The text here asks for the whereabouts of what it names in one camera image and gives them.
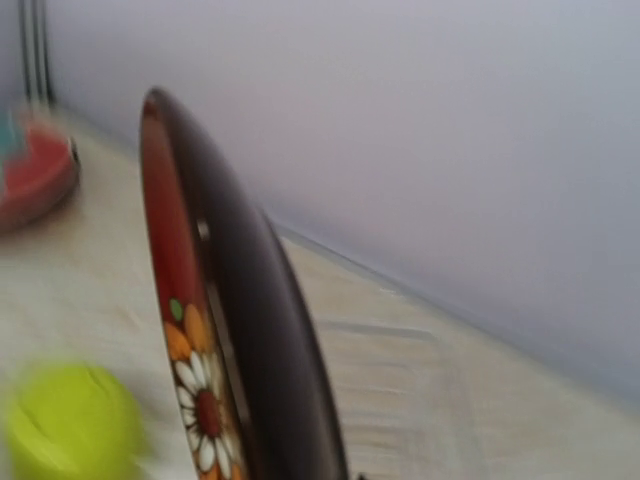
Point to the lime green bowl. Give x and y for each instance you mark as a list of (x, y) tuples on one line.
[(72, 420)]

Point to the small black plate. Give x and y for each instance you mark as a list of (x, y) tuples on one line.
[(254, 394)]

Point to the left aluminium frame post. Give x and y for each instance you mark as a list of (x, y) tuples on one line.
[(34, 52)]

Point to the white red teal plate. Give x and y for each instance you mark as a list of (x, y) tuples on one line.
[(39, 168)]

